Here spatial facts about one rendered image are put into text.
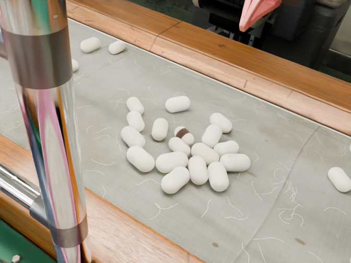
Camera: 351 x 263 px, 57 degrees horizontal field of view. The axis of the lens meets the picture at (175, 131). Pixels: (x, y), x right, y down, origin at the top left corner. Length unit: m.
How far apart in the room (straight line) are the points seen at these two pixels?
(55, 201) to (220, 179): 0.21
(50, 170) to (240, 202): 0.25
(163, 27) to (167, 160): 0.33
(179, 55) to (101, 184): 0.30
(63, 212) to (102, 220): 0.12
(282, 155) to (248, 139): 0.05
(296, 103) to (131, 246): 0.34
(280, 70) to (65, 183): 0.46
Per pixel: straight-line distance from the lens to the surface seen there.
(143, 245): 0.30
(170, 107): 0.45
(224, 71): 0.55
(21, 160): 0.37
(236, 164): 0.39
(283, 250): 0.36
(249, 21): 0.46
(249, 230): 0.36
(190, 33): 0.63
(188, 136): 0.40
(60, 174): 0.17
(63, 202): 0.19
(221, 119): 0.44
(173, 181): 0.35
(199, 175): 0.36
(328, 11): 1.23
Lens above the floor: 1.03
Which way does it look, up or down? 41 degrees down
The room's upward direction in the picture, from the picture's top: 10 degrees clockwise
